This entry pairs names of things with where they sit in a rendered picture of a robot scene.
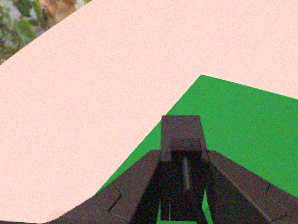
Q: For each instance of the green circuit board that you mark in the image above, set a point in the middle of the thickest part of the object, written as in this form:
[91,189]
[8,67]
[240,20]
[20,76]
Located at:
[255,128]

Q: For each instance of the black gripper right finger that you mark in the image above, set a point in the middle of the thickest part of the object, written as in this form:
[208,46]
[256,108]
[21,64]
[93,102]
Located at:
[237,196]

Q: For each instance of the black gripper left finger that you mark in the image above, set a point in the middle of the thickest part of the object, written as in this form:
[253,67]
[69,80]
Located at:
[131,198]

